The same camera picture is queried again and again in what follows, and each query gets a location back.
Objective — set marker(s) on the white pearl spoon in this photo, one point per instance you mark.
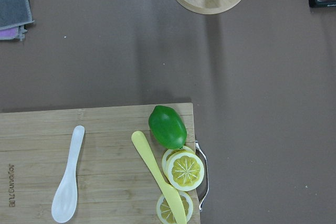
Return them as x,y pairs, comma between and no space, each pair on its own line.
64,203

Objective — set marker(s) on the green toy lime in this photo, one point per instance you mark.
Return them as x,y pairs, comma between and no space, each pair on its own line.
167,127

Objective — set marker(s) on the hidden toy lemon slice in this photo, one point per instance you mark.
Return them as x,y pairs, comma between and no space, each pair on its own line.
168,153

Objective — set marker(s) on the upper toy lemon slice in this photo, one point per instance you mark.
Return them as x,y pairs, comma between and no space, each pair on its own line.
184,170

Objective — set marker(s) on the yellow plastic knife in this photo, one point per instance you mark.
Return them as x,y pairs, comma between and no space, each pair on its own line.
170,193

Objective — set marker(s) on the lower toy lemon slice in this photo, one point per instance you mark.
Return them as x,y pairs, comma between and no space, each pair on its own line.
164,212

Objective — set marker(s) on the wooden cutting board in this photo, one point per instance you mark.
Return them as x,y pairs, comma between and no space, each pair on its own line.
114,184

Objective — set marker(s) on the purple cloth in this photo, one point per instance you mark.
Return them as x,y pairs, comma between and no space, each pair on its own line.
9,33

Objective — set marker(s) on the grey folded cloth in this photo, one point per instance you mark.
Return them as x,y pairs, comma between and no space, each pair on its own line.
16,13

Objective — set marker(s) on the metal cutting board handle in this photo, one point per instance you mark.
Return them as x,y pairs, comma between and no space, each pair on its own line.
202,193

